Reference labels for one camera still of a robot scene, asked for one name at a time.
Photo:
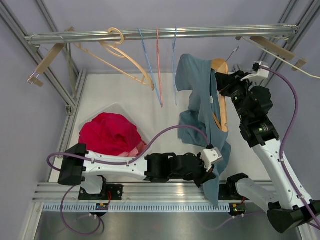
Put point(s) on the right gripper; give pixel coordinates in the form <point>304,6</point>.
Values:
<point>226,82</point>

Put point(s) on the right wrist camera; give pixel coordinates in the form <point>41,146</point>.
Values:
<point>257,74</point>

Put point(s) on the right wooden clip hanger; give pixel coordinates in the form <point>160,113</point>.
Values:
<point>277,51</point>

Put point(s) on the red t shirt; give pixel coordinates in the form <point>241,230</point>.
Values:
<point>109,134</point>

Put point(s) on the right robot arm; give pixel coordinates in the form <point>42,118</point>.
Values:
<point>291,205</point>

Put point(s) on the left wooden clip hanger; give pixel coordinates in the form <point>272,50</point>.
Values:
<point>49,58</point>

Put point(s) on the wooden clip hanger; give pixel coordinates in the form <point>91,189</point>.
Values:
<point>277,51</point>
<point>49,58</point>

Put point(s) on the metal hanging rail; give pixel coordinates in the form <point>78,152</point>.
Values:
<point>277,30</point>

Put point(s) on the light blue wire hanger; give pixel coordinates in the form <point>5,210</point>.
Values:
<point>150,67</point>

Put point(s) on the pink wire hanger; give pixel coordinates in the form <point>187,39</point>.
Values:
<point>159,68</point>

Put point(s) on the grey blue t shirt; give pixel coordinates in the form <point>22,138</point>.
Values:
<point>197,75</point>

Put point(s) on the light pink t shirt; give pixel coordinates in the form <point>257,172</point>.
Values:
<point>136,151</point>

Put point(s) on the white laundry basket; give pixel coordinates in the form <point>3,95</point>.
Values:
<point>117,108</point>

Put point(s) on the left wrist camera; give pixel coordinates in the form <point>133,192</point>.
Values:
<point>210,157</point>

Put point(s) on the beige plastic hanger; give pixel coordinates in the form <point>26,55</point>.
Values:
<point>115,51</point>

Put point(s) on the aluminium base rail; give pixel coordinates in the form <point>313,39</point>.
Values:
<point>133,192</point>

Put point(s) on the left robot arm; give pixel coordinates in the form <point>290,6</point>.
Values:
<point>89,170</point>

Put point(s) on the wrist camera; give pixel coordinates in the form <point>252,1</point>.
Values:
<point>257,74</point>
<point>210,157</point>

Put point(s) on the white slotted cable duct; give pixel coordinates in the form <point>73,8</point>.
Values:
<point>129,207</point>

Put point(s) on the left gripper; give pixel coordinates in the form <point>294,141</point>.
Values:
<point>205,176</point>

